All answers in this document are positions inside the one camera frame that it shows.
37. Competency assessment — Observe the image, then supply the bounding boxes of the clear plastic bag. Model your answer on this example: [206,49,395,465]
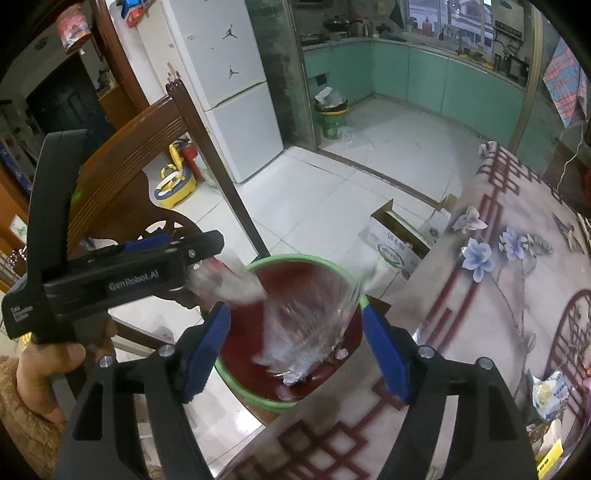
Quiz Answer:
[339,127,375,151]

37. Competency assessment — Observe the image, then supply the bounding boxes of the red patterned cylinder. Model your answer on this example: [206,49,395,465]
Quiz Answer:
[55,9,88,54]

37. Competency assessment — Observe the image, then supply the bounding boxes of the white cardboard box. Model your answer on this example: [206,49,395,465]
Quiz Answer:
[367,194,458,282]

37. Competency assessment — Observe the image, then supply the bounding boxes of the yellow child potty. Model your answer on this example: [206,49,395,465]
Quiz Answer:
[154,143,197,210]

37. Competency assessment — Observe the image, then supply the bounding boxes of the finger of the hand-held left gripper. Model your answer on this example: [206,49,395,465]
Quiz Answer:
[122,233,174,254]
[159,231,227,268]

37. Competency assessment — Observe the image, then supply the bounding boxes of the green basin red inside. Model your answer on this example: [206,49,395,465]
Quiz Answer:
[203,254,372,414]

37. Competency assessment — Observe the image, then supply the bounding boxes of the person's left hand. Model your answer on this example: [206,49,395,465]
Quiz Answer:
[14,318,118,425]

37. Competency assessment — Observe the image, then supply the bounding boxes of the white blue snack packet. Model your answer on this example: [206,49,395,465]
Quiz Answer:
[531,371,571,421]

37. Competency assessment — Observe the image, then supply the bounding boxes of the green bin yellow rim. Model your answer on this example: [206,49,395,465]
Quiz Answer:
[314,88,349,141]

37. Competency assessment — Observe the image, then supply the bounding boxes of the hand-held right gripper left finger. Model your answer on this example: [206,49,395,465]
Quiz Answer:
[55,302,232,480]

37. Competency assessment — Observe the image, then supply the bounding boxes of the wooden door frame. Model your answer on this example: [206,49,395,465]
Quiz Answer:
[90,0,151,116]

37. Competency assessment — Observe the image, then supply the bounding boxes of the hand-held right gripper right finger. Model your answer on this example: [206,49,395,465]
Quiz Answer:
[360,305,539,480]

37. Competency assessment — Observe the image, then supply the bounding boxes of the plaid hanging cloth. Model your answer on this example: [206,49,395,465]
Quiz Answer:
[542,37,589,130]

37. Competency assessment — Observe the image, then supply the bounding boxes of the white cable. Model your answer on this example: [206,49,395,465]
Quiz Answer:
[556,106,591,195]

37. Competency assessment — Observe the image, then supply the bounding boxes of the clear plastic wrapper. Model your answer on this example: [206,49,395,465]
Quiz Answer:
[187,256,370,384]

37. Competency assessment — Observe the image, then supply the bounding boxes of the brown wooden chair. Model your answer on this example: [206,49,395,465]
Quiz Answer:
[65,78,273,324]

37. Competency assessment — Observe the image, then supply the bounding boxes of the white refrigerator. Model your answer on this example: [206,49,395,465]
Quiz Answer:
[139,0,284,185]

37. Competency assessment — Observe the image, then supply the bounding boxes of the red fire extinguisher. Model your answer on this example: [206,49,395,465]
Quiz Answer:
[180,138,204,183]

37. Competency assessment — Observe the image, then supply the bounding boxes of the kitchen window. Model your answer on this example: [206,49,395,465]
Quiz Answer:
[409,0,495,35]

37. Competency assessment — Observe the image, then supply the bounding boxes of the green kitchen cabinets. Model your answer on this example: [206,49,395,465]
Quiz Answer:
[302,37,541,153]

